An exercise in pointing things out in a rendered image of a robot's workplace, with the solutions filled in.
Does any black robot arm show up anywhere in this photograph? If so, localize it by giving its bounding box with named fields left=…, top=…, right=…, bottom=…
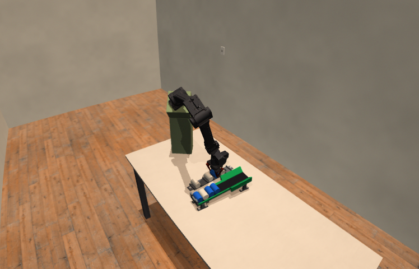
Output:
left=168, top=87, right=229, bottom=166

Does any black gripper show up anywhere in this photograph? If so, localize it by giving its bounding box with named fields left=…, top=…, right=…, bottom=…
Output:
left=206, top=158, right=224, bottom=177

